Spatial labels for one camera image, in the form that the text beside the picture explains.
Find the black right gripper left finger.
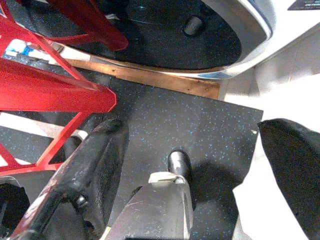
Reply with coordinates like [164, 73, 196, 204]
[9, 118, 131, 240]

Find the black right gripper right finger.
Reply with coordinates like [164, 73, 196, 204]
[257, 118, 320, 240]

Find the white front-load washing machine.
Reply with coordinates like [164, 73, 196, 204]
[57, 0, 320, 86]

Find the round dark washing machine door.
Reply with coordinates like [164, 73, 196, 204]
[49, 0, 274, 80]

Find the black washing machine label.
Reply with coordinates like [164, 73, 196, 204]
[287, 0, 320, 11]

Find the silver robot leg black foot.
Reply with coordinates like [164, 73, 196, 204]
[106, 149, 195, 240]

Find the dark blue-speckled rubber mat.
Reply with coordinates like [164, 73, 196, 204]
[0, 0, 265, 240]

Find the red plastic stool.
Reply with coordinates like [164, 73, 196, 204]
[0, 0, 130, 176]

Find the brown wooden plank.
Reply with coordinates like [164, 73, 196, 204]
[62, 58, 221, 100]

